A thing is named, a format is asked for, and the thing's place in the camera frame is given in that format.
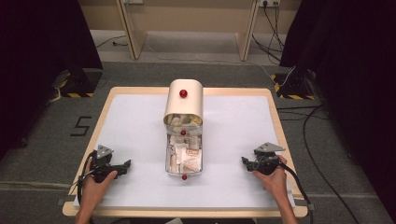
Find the white table mat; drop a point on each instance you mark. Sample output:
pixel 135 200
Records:
pixel 140 140

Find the grey tape strip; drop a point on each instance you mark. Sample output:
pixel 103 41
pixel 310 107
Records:
pixel 305 205
pixel 65 200

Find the beige lid with red knob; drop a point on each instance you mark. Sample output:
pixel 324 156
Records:
pixel 184 102

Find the heap of white paper packets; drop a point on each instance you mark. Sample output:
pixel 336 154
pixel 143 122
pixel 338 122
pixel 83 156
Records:
pixel 185 154

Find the short-pulled cream drawer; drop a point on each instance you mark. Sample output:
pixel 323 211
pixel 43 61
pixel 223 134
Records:
pixel 183 128

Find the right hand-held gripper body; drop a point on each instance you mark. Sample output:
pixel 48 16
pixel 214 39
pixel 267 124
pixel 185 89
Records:
pixel 267 160

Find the heap of crumpled pale packets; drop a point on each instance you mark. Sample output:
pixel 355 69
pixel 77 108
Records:
pixel 182 119

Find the white wall socket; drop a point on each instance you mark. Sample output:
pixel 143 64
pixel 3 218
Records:
pixel 269 2

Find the person's left hand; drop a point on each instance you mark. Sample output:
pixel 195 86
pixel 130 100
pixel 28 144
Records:
pixel 95 189

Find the light wooden desk frame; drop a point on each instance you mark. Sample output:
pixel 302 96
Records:
pixel 135 37

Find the person's right hand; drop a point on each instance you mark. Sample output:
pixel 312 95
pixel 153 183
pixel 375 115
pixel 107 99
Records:
pixel 275 183

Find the stand base with striped tape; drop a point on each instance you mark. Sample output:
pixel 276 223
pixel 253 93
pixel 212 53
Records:
pixel 294 85
pixel 79 84

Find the black curtain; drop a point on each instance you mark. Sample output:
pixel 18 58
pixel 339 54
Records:
pixel 37 62
pixel 351 62

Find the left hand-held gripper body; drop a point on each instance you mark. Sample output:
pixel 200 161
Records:
pixel 102 161

